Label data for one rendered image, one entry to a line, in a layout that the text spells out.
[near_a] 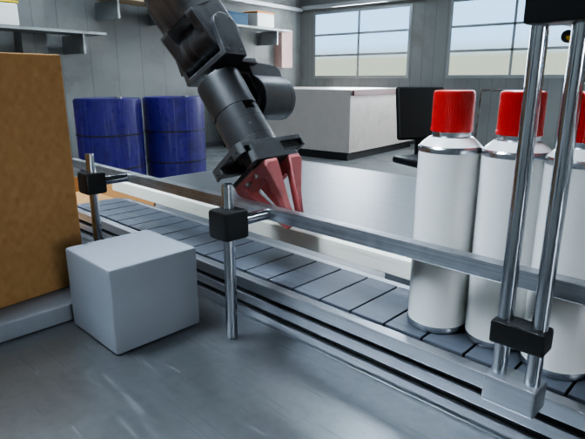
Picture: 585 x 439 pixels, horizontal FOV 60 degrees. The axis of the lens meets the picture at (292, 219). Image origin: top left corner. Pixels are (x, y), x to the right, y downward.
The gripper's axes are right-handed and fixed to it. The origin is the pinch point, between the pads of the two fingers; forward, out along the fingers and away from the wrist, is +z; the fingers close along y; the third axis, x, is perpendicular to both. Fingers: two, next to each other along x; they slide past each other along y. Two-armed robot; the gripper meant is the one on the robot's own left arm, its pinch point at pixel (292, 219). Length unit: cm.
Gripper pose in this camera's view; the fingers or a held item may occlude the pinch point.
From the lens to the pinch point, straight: 58.8
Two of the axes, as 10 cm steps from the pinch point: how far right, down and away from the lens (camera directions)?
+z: 4.6, 8.6, -2.1
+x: -5.6, 4.6, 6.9
